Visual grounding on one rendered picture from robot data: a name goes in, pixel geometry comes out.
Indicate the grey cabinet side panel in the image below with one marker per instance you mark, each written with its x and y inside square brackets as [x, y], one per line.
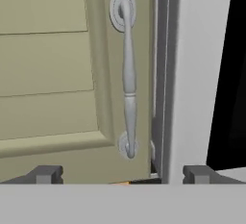
[165, 74]

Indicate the black appliance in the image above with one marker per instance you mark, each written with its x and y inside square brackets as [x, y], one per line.
[229, 90]

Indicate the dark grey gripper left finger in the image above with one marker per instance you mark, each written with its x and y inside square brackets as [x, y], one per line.
[48, 172]

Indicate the olive green cabinet door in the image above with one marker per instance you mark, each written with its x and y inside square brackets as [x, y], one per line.
[48, 74]

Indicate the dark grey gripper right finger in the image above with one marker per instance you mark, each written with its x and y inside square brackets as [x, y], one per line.
[195, 173]

